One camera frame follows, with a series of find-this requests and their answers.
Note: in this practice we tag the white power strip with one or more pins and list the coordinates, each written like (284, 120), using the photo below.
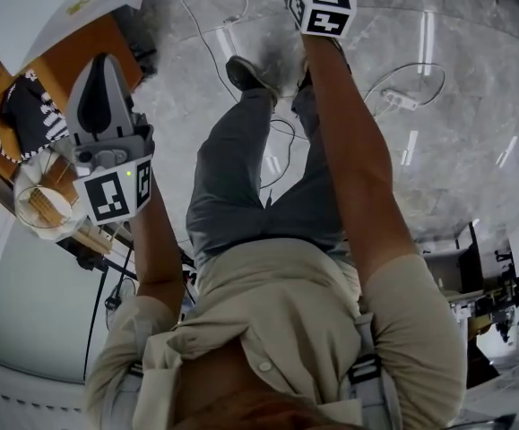
(401, 99)

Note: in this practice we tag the white sheet with coloured marks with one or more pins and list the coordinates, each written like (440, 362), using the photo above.
(62, 7)

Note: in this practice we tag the orange sofa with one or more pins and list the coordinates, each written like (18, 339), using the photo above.
(124, 43)

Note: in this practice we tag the person's left shoe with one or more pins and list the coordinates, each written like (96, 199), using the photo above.
(250, 76)

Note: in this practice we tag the light wooden slat frame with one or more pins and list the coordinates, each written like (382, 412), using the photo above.
(93, 240)

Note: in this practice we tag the black white striped cushion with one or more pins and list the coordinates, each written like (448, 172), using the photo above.
(30, 114)

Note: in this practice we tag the person's beige shirt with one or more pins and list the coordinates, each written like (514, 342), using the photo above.
(286, 312)

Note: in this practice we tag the person's right forearm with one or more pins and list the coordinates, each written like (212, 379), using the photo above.
(353, 150)

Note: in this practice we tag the person's left forearm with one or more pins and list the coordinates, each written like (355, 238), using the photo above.
(156, 249)

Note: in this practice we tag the black camera rig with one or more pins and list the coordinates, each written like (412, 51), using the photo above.
(510, 294)

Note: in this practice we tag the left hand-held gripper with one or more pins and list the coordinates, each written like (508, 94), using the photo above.
(106, 195)

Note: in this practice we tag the person's grey trousers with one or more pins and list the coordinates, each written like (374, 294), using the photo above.
(232, 186)

